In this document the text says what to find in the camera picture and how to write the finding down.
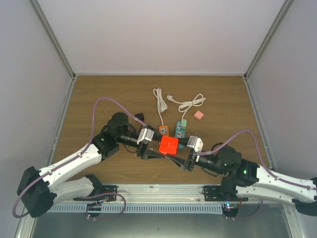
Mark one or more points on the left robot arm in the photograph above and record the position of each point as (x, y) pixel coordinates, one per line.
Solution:
(40, 189)

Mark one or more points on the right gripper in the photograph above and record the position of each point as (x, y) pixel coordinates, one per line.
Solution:
(182, 163)

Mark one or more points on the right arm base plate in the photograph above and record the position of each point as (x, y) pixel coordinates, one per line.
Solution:
(215, 193)

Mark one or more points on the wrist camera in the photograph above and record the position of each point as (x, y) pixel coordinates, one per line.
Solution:
(195, 143)
(146, 135)

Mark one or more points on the orange power strip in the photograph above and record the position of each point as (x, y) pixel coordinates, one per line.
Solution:
(164, 130)

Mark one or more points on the black charger with cable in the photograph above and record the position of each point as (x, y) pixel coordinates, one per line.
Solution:
(140, 116)

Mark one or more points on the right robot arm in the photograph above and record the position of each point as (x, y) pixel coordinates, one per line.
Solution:
(242, 178)

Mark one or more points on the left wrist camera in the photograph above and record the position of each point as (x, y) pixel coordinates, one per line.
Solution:
(146, 135)

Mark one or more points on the teal power strip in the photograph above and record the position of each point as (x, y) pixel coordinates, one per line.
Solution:
(179, 133)

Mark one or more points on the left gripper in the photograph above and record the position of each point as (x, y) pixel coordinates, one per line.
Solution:
(147, 153)

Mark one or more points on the red cube socket adapter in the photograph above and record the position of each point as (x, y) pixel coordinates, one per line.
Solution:
(168, 145)

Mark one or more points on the aluminium rail frame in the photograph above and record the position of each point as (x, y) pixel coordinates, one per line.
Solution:
(164, 211)

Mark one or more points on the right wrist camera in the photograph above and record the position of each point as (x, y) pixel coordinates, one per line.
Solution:
(195, 143)

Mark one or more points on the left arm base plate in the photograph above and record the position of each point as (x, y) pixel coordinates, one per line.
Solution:
(105, 194)

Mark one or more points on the pink plug adapter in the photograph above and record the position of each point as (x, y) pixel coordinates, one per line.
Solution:
(199, 115)

